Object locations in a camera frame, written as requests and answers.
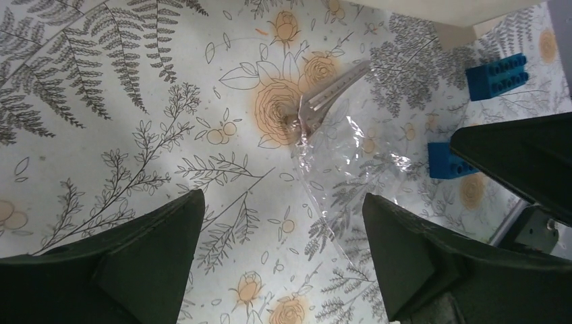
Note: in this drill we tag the cream three-drawer organizer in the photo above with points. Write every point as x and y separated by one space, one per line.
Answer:
457 22

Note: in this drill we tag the blue lego brick left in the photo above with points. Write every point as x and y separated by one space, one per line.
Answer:
444 165

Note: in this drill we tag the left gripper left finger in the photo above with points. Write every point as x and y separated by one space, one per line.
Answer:
136 272

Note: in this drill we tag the clear plastic bag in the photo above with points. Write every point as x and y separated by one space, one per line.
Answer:
346 148

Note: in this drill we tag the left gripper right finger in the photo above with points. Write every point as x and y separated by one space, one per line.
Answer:
430 274

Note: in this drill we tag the blue lego brick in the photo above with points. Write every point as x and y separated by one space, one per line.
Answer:
496 78
444 165

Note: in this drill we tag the blue lego brick right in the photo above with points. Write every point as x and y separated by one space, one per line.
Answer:
496 78

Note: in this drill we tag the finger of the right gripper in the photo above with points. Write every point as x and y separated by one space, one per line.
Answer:
530 157

